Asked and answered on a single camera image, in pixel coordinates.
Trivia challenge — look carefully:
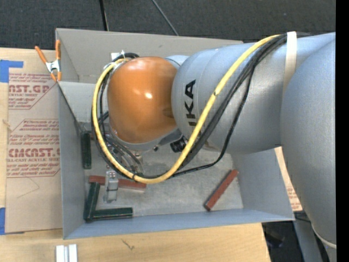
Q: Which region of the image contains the pale grey metal gripper finger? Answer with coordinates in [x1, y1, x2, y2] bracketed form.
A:
[103, 170, 120, 204]

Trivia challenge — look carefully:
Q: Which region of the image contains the red-brown flat block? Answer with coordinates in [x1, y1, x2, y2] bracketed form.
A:
[88, 175, 147, 193]
[203, 169, 239, 212]

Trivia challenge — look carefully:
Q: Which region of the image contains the dark green flat block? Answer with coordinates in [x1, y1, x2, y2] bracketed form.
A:
[81, 132, 92, 170]
[83, 182, 101, 224]
[91, 206, 134, 221]

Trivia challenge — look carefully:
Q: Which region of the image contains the grey metal bin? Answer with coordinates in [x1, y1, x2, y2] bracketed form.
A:
[55, 28, 296, 240]

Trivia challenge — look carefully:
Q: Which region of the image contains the brown cardboard board red print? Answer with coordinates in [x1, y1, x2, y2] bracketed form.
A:
[0, 47, 304, 236]

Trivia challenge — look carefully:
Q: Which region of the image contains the black cylinder on white bracket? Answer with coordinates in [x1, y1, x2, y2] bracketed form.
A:
[169, 135, 189, 153]

